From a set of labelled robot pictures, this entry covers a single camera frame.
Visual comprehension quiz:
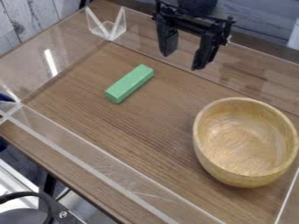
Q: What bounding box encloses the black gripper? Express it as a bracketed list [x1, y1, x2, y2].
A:
[154, 0, 237, 70]

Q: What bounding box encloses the green rectangular block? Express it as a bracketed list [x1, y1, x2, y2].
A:
[106, 64, 155, 104]

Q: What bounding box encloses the light wooden bowl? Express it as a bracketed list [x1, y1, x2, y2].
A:
[193, 97, 299, 188]

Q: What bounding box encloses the blue object at edge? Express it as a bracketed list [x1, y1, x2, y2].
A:
[0, 93, 15, 102]

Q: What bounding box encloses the clear acrylic tray enclosure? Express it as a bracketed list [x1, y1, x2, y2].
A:
[0, 2, 299, 224]

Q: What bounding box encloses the black cable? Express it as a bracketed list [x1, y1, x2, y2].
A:
[0, 191, 57, 224]

